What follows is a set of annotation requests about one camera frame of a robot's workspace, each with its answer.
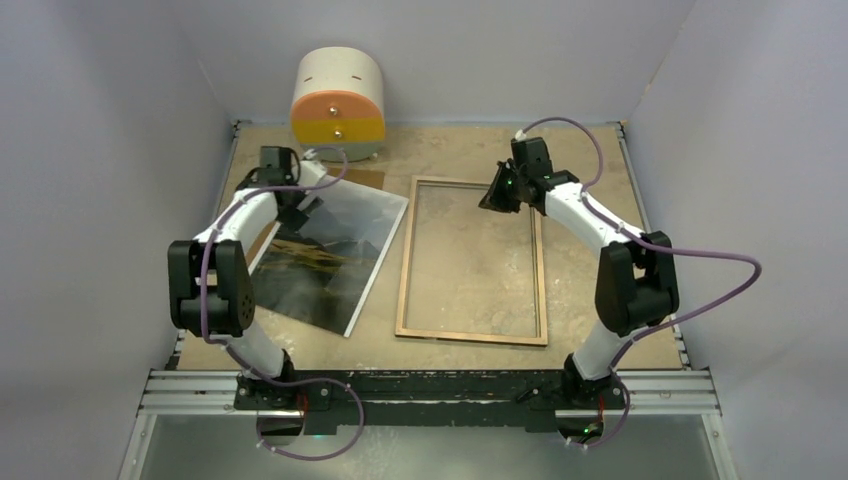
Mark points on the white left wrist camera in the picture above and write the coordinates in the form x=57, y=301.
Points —
x=311, y=174

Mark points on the round pastel drawer cabinet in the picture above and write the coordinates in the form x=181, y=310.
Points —
x=338, y=101

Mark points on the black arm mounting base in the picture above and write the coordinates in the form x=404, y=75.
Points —
x=538, y=401

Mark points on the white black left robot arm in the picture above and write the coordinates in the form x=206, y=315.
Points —
x=211, y=294

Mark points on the wooden picture frame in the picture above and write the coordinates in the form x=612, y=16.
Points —
x=472, y=258

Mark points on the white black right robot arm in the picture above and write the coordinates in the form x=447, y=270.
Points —
x=636, y=282

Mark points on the mountain landscape photo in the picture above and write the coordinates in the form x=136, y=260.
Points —
x=323, y=274

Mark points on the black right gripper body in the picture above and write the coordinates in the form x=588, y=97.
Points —
x=522, y=178

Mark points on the brown cardboard backing board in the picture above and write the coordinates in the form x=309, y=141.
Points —
x=370, y=178

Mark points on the aluminium rail frame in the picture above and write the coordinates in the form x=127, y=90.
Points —
x=187, y=427

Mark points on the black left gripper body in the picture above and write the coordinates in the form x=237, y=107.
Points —
x=291, y=218

